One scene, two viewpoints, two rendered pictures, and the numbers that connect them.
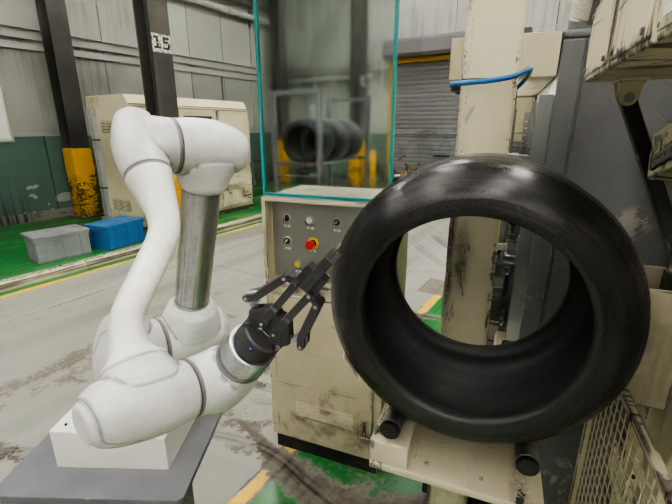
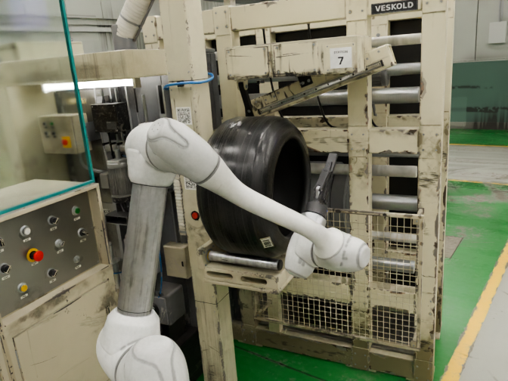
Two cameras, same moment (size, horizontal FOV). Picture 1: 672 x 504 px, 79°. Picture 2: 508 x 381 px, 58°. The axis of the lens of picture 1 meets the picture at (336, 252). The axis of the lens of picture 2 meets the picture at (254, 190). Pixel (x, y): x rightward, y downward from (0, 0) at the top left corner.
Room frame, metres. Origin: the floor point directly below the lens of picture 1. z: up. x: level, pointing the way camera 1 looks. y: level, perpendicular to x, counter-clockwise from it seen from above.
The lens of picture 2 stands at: (0.67, 1.60, 1.70)
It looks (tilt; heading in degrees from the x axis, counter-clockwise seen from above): 16 degrees down; 276
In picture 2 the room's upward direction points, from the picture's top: 4 degrees counter-clockwise
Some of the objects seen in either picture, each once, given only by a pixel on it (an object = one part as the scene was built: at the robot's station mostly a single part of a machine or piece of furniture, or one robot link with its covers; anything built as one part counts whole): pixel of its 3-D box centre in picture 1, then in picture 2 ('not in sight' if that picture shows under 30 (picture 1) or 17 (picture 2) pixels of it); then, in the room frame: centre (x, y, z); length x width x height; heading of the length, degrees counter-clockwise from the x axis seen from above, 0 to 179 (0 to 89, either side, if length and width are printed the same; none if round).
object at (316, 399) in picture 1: (337, 324); (41, 341); (1.78, -0.01, 0.63); 0.56 x 0.41 x 1.27; 69
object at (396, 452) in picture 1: (405, 406); (243, 274); (0.92, -0.18, 0.84); 0.36 x 0.09 x 0.06; 159
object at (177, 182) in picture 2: not in sight; (181, 184); (1.20, -0.39, 1.19); 0.05 x 0.04 x 0.48; 69
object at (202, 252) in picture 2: not in sight; (222, 243); (1.03, -0.38, 0.90); 0.40 x 0.03 x 0.10; 69
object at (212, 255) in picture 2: (405, 386); (243, 259); (0.91, -0.18, 0.90); 0.35 x 0.05 x 0.05; 159
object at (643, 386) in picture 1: (631, 330); not in sight; (0.93, -0.75, 1.05); 0.20 x 0.15 x 0.30; 159
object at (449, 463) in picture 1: (458, 432); (258, 267); (0.87, -0.31, 0.80); 0.37 x 0.36 x 0.02; 69
